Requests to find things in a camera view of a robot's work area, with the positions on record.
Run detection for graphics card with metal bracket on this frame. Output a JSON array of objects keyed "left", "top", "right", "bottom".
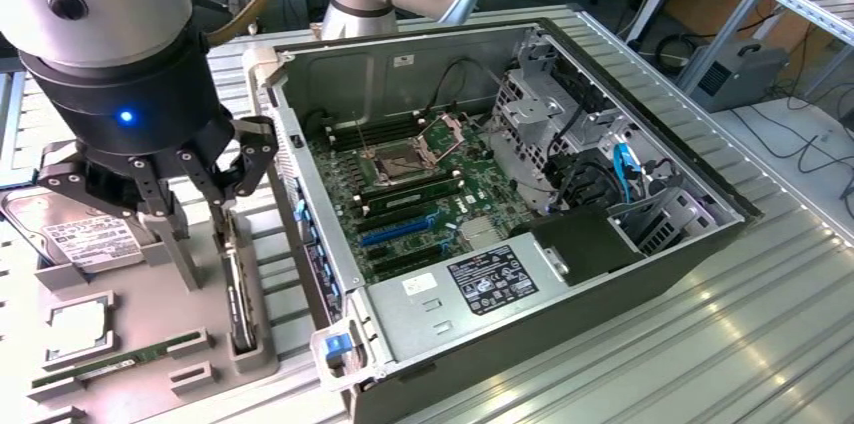
[{"left": 211, "top": 203, "right": 261, "bottom": 349}]

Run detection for metal drive cage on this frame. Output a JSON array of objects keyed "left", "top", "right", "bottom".
[{"left": 490, "top": 26, "right": 642, "bottom": 195}]

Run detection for metal disk bay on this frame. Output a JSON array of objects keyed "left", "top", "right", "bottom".
[{"left": 610, "top": 188, "right": 721, "bottom": 259}]

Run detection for blue case latch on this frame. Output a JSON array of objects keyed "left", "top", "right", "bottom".
[{"left": 319, "top": 336, "right": 354, "bottom": 363}]

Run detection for blue SATA wire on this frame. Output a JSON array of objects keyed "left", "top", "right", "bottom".
[{"left": 610, "top": 141, "right": 646, "bottom": 205}]

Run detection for silver hard disk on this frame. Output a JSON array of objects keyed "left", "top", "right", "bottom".
[{"left": 0, "top": 191, "right": 147, "bottom": 274}]

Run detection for silver chipset heatsink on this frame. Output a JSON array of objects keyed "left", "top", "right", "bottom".
[{"left": 460, "top": 218, "right": 514, "bottom": 251}]

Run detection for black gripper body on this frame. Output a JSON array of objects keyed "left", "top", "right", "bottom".
[{"left": 18, "top": 31, "right": 237, "bottom": 195}]

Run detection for grey box with black handle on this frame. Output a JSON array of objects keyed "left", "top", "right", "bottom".
[{"left": 693, "top": 41, "right": 795, "bottom": 114}]

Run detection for CPU socket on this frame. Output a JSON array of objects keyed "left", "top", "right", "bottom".
[{"left": 364, "top": 143, "right": 429, "bottom": 188}]

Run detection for grey parts rack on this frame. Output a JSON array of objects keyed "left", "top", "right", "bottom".
[{"left": 19, "top": 211, "right": 282, "bottom": 424}]

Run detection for black floor cables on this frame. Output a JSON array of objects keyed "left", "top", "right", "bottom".
[{"left": 730, "top": 93, "right": 854, "bottom": 173}]

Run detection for CPU chip with silver lid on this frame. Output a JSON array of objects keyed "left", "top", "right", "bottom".
[{"left": 50, "top": 301, "right": 113, "bottom": 351}]

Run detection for black plastic air shroud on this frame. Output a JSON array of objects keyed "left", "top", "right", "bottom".
[{"left": 530, "top": 208, "right": 648, "bottom": 288}]

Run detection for green RAM stick on rack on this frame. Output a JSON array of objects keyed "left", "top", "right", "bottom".
[{"left": 31, "top": 331, "right": 202, "bottom": 388}]

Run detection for green motherboard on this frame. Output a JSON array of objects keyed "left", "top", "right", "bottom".
[{"left": 310, "top": 111, "right": 536, "bottom": 285}]

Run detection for grey power supply unit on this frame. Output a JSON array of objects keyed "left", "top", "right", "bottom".
[{"left": 364, "top": 231, "right": 646, "bottom": 365}]

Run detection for metal socket cover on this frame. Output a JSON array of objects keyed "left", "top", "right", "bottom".
[{"left": 417, "top": 113, "right": 477, "bottom": 164}]

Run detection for installed green RAM stick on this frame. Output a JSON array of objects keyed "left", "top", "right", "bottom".
[{"left": 364, "top": 178, "right": 464, "bottom": 209}]

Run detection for open dark PC case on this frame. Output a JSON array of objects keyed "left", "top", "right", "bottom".
[{"left": 241, "top": 17, "right": 764, "bottom": 424}]

